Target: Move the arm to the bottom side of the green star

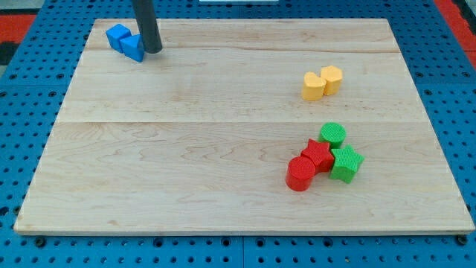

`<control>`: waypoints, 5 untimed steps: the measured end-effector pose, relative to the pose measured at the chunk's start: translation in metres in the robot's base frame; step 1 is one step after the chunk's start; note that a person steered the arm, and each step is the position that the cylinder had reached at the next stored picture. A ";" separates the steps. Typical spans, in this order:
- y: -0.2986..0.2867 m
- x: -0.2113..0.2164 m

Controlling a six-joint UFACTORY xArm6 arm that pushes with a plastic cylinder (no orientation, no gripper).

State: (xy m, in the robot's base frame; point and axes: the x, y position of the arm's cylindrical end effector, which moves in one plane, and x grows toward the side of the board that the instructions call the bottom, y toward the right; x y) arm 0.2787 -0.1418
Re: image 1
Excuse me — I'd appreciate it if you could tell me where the blue cube block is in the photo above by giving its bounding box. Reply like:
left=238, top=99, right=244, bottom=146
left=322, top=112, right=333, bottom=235
left=106, top=24, right=131, bottom=54

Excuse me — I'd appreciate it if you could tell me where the red star block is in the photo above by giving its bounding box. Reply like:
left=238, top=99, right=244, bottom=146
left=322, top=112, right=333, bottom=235
left=300, top=139, right=335, bottom=173

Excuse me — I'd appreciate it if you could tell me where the yellow hexagon block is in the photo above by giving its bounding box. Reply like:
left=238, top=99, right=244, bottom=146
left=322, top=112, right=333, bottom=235
left=321, top=66, right=343, bottom=95

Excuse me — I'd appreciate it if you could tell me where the red cylinder block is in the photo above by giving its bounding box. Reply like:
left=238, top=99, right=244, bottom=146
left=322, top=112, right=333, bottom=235
left=286, top=156, right=315, bottom=191

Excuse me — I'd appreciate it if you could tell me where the light wooden board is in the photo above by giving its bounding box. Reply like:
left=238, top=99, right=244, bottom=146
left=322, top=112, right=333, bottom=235
left=14, top=19, right=475, bottom=236

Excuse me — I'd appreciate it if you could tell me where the green cylinder block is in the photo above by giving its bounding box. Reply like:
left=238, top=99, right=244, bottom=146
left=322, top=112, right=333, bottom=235
left=318, top=122, right=347, bottom=149

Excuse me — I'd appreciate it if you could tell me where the blue triangle block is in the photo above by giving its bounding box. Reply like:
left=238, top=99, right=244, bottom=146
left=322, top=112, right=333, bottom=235
left=120, top=34, right=144, bottom=63

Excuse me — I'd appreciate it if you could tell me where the yellow heart block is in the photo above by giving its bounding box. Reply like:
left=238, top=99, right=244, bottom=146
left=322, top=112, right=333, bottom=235
left=301, top=71, right=327, bottom=101

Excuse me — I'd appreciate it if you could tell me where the green star block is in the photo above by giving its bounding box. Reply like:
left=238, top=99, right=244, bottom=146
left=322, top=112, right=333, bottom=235
left=329, top=144, right=365, bottom=184

